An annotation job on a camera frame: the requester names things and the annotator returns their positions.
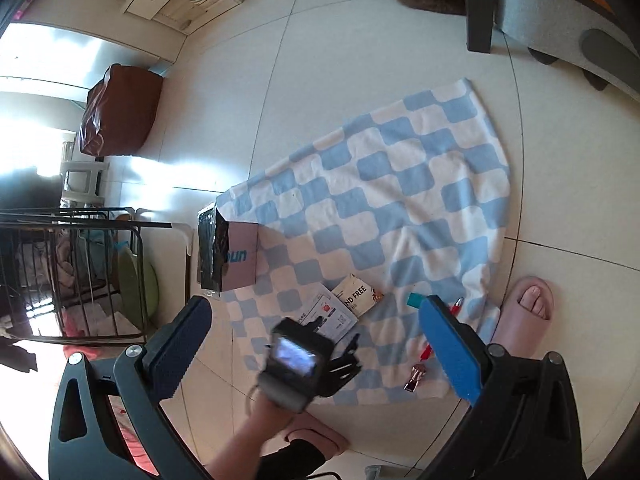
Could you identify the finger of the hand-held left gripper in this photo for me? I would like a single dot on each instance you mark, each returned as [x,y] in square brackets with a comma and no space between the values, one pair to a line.
[345,372]
[352,345]

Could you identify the pink cardboard box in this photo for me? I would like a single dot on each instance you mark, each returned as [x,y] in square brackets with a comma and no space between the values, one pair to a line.
[242,255]

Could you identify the grey orange armchair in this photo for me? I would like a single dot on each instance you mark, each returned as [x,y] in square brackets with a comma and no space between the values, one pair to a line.
[540,25]

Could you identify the pink slipper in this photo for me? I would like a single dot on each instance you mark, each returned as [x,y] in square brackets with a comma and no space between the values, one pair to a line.
[320,435]
[515,330]

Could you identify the white packet with red mark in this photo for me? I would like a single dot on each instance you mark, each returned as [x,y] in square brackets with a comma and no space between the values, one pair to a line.
[325,310]

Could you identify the white sachet with black print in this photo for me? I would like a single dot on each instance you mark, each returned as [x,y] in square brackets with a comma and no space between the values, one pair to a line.
[355,295]

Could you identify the black pants leg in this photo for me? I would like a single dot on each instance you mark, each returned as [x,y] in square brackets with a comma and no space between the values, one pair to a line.
[292,462]

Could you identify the person's left forearm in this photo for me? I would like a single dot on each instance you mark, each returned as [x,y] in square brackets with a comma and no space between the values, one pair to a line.
[245,440]

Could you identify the blue white checkered blanket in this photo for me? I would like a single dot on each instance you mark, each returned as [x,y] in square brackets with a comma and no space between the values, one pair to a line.
[400,170]

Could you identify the green cushion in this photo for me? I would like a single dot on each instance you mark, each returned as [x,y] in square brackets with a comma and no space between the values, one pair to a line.
[150,290]

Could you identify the red pen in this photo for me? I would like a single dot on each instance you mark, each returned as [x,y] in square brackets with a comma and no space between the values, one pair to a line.
[458,305]

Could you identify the dark cloth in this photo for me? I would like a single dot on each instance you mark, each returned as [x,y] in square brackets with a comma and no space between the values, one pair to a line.
[15,355]

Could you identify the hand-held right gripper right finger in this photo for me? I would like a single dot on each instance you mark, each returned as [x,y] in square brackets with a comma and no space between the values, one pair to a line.
[450,350]

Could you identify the white plastic stool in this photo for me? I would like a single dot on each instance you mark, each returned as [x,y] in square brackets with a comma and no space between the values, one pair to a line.
[82,165]

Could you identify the person's right foot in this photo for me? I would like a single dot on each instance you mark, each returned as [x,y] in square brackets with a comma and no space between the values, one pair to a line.
[532,302]

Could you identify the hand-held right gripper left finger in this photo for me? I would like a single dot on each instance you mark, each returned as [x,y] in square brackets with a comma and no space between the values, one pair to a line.
[182,345]

